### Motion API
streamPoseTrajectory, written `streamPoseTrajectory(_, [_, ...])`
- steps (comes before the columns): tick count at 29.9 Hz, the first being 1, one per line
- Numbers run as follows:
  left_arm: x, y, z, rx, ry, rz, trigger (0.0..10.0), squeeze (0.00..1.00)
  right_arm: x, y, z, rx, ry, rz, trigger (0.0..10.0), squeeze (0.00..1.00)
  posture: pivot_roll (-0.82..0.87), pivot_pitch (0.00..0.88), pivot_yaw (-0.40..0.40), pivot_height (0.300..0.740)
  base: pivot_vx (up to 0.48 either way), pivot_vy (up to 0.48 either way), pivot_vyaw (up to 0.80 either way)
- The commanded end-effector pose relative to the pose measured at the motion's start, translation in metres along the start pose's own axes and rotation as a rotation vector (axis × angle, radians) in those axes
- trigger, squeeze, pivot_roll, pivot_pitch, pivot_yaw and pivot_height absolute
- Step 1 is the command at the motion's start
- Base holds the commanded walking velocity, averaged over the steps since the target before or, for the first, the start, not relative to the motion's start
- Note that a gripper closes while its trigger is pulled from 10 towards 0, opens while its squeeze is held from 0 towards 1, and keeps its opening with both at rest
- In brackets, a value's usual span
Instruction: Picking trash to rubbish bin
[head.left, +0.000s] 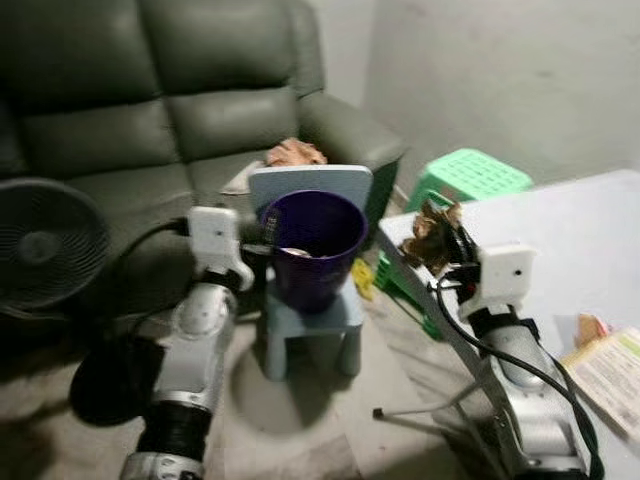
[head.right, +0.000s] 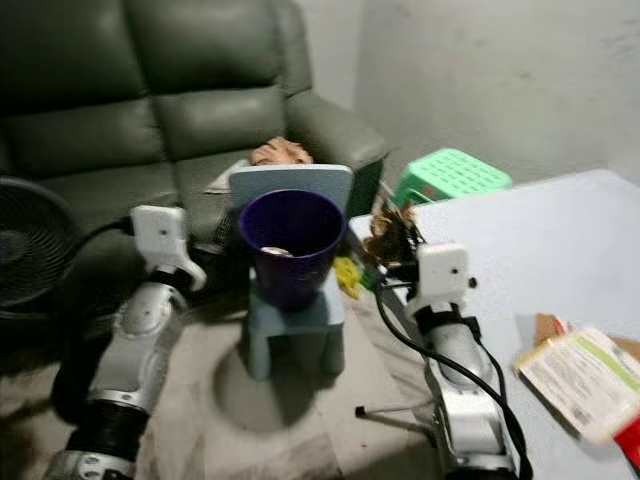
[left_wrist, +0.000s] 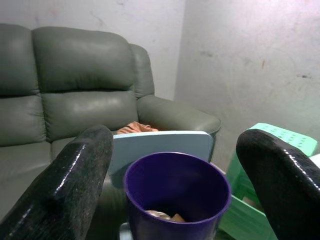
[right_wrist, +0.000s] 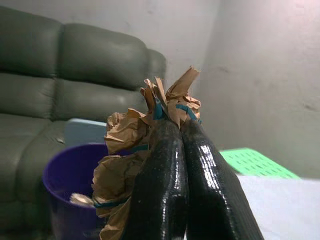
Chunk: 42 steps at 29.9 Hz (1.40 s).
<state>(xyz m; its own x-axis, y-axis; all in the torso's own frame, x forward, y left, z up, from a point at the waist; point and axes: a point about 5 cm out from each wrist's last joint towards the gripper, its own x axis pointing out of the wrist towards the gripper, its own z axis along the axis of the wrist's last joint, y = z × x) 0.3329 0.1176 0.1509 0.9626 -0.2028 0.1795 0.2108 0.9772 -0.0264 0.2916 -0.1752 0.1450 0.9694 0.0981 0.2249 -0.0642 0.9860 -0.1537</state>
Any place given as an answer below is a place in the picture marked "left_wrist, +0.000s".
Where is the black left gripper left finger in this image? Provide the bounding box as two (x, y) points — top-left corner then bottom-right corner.
(0, 124), (114, 240)

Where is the light blue small table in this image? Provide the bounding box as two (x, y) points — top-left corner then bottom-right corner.
(106, 130), (214, 189)

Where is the crumpled brown paper trash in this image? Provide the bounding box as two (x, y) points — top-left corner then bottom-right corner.
(145, 209), (186, 223)

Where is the grey-green leather sofa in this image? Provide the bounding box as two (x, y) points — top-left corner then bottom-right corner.
(0, 23), (222, 240)

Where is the green plastic stool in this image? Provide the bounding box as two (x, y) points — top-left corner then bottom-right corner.
(216, 122), (319, 240)

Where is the purple plastic rubbish bin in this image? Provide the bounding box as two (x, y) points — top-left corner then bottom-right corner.
(123, 151), (232, 240)

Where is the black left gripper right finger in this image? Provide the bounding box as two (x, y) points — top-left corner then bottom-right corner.
(235, 129), (320, 240)

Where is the orange cloth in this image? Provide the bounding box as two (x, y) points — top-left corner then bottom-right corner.
(116, 120), (159, 135)

